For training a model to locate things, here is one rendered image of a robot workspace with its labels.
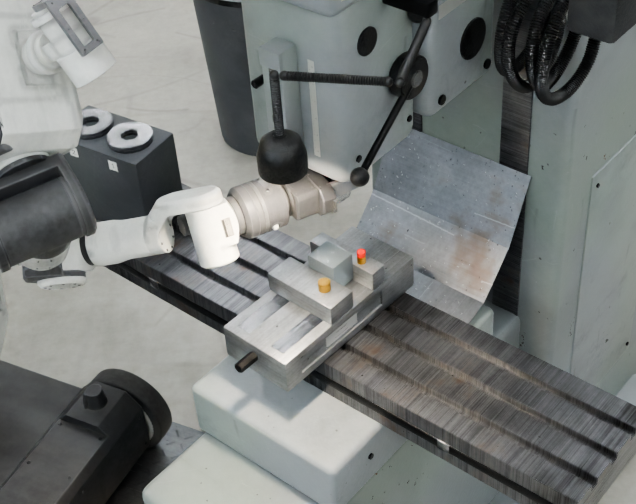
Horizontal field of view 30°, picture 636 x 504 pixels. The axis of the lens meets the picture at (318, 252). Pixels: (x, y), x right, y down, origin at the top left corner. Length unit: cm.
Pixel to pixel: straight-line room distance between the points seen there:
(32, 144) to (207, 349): 185
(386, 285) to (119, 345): 152
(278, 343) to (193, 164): 218
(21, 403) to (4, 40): 112
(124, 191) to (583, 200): 89
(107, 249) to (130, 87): 272
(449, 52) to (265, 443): 76
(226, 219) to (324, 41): 35
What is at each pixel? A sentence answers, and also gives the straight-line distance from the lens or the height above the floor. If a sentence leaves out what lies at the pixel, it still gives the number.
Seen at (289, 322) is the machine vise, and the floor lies 100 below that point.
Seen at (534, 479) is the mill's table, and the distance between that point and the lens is 193.
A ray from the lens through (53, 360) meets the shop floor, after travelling 353.
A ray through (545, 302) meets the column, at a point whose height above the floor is 79.
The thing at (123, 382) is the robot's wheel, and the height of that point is 60.
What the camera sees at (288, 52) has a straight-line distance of 172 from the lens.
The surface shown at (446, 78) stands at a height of 140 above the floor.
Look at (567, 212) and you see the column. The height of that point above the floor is 102.
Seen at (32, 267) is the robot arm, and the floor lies 125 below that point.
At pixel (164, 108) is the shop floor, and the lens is 447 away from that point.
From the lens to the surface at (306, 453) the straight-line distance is 206.
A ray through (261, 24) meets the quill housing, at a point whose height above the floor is 156.
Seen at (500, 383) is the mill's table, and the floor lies 93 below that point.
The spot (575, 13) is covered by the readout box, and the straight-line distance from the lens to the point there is 179.
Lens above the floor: 243
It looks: 41 degrees down
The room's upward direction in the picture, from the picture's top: 4 degrees counter-clockwise
